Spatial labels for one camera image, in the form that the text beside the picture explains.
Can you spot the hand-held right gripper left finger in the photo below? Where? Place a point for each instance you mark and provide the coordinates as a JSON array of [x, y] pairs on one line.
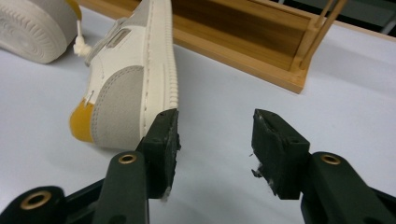
[[155, 155]]

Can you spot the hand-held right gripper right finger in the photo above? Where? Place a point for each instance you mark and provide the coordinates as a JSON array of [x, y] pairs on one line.
[[280, 155]]

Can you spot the wooden shoe rack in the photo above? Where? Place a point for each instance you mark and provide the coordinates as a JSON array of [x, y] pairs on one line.
[[249, 37]]

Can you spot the white grey yellow sneaker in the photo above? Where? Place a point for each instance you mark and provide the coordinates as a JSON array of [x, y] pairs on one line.
[[130, 74]]

